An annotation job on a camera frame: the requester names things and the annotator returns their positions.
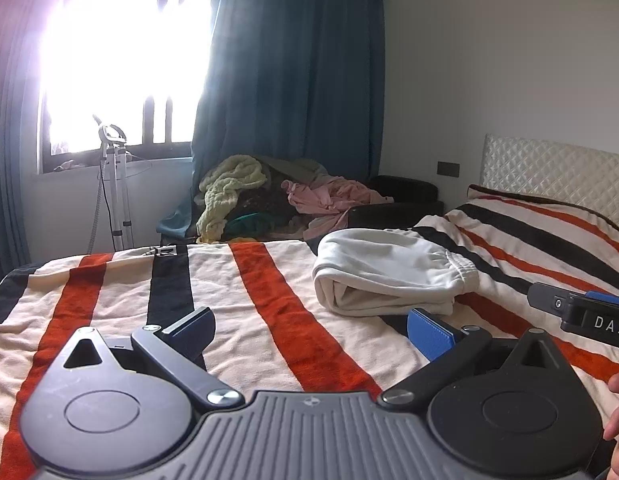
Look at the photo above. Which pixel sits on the white quilted headboard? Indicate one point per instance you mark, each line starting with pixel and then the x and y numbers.
pixel 549 175

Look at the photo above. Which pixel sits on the wall socket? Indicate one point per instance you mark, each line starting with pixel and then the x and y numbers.
pixel 448 169

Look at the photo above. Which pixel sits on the dark blue curtain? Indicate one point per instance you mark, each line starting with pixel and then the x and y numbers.
pixel 9 185

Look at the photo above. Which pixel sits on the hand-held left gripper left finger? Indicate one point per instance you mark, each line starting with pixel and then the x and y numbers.
pixel 192 332

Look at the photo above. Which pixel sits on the dark clothes pile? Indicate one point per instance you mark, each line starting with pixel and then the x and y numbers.
pixel 269 205

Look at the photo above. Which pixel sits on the white pants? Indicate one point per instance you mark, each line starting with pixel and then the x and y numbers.
pixel 379 265

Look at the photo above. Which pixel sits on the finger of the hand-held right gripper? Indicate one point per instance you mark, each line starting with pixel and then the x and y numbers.
pixel 609 298
pixel 584 317

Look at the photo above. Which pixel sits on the pink garment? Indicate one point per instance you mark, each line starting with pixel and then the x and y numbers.
pixel 334 195

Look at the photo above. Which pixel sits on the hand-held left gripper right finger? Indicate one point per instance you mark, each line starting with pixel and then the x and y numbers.
pixel 432 335

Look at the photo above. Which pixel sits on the striped blanket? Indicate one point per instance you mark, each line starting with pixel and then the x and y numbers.
pixel 269 305

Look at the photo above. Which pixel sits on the olive garment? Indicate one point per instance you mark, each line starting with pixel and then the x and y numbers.
pixel 304 167

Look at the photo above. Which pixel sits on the blue chair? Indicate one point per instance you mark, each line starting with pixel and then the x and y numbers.
pixel 174 222

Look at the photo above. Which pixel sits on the window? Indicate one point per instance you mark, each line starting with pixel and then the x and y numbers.
pixel 129 60

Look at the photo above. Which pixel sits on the teal curtain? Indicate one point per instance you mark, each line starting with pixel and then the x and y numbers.
pixel 289 85

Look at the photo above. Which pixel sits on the black armchair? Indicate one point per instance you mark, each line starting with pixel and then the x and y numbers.
pixel 404 190

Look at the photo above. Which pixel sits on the garment steamer stand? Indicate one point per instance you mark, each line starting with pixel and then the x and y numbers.
pixel 120 200

